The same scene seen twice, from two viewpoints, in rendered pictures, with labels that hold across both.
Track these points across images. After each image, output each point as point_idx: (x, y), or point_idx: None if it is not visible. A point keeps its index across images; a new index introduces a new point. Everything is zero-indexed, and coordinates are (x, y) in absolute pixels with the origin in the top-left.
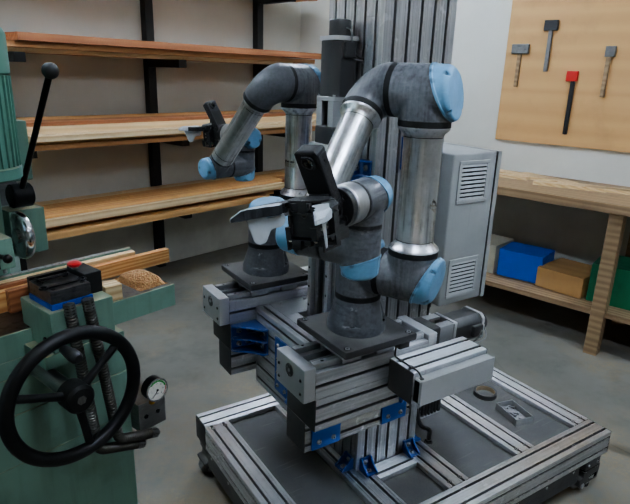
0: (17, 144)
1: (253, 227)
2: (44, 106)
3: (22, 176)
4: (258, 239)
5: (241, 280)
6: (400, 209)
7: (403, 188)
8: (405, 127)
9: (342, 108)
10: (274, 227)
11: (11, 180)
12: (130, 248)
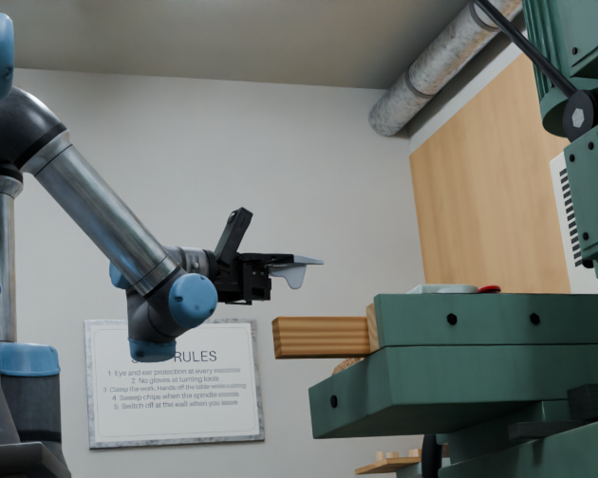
0: (535, 72)
1: (301, 272)
2: (480, 9)
3: (542, 123)
4: (297, 284)
5: (65, 468)
6: (14, 297)
7: (14, 266)
8: (23, 186)
9: (67, 136)
10: (281, 276)
11: (553, 134)
12: (374, 298)
